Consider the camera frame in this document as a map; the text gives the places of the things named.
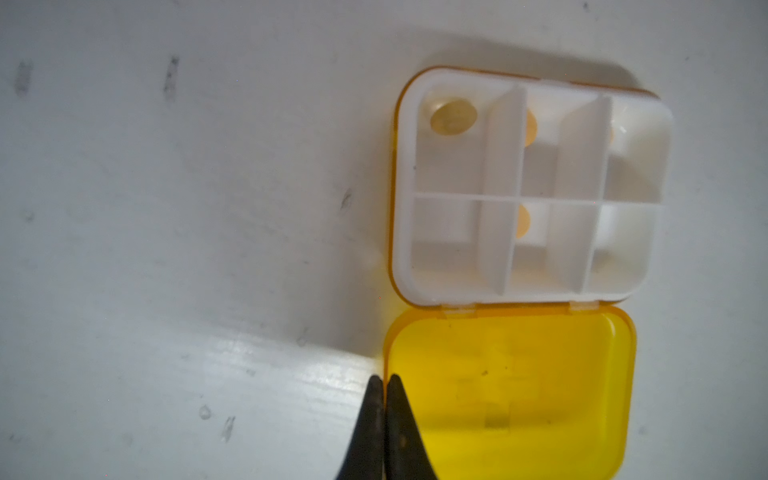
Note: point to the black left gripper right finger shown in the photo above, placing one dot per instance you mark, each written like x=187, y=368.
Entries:
x=405, y=455

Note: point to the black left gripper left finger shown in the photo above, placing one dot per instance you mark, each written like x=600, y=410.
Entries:
x=364, y=457

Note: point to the yellow pillbox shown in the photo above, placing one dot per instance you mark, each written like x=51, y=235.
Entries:
x=523, y=212

